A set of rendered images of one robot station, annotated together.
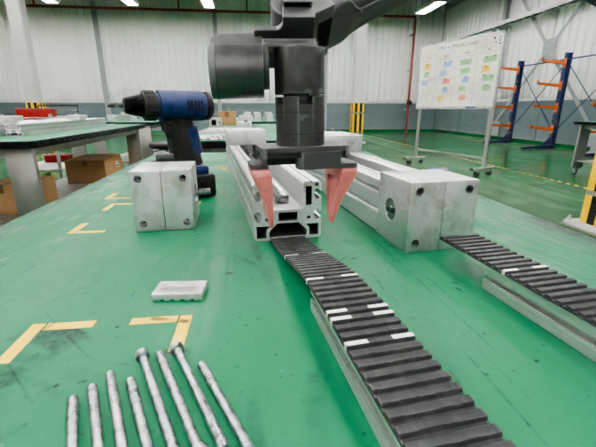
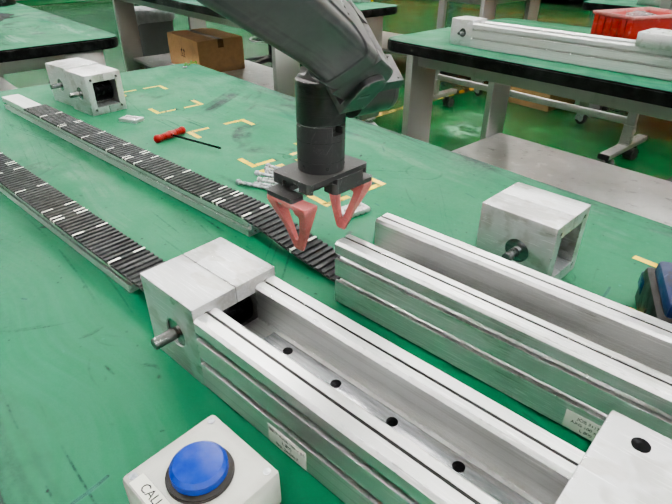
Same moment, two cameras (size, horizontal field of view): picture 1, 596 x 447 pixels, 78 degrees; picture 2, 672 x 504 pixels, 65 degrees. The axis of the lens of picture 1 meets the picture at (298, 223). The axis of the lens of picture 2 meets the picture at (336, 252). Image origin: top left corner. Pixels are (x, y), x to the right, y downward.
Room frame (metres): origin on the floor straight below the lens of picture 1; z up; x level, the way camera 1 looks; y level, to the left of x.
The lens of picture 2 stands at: (0.95, -0.32, 1.17)
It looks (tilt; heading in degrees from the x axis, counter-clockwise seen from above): 32 degrees down; 146
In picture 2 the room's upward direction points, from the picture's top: straight up
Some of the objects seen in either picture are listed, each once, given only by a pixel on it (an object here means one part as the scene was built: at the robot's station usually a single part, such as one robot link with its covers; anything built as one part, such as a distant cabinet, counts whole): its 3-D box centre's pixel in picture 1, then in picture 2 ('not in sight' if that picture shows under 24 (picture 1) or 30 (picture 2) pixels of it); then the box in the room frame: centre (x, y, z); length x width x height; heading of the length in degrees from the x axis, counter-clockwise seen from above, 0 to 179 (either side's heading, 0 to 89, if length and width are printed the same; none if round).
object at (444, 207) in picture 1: (431, 207); (204, 312); (0.51, -0.19, 0.83); 0.12 x 0.09 x 0.10; 103
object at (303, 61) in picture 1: (294, 72); (324, 98); (0.45, 0.00, 1.00); 0.07 x 0.06 x 0.07; 96
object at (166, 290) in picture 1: (180, 290); (352, 210); (0.34, 0.12, 0.78); 0.05 x 0.03 x 0.01; 92
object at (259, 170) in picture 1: (280, 189); (334, 199); (0.44, 0.02, 0.87); 0.07 x 0.07 x 0.09; 13
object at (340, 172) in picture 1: (320, 186); (306, 212); (0.45, -0.03, 0.87); 0.07 x 0.07 x 0.09; 13
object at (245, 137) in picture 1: (244, 140); not in sight; (1.14, 0.16, 0.87); 0.16 x 0.11 x 0.07; 13
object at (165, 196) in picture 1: (175, 193); (524, 239); (0.60, 0.21, 0.83); 0.11 x 0.10 x 0.10; 101
